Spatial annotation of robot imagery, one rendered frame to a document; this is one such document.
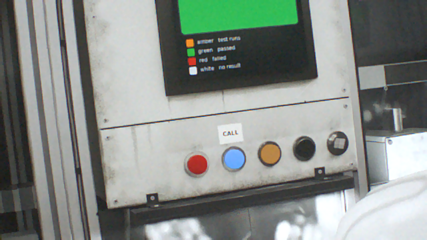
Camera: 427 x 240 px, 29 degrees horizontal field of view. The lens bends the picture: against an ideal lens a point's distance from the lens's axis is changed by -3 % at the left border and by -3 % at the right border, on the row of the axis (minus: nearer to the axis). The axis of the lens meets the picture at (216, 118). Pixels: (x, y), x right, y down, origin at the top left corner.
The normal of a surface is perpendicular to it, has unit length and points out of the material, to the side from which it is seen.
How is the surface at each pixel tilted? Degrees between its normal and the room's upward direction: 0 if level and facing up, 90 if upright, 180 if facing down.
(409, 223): 56
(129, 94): 90
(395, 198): 34
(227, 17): 90
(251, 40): 90
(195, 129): 90
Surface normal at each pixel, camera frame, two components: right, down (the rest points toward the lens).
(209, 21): 0.29, 0.02
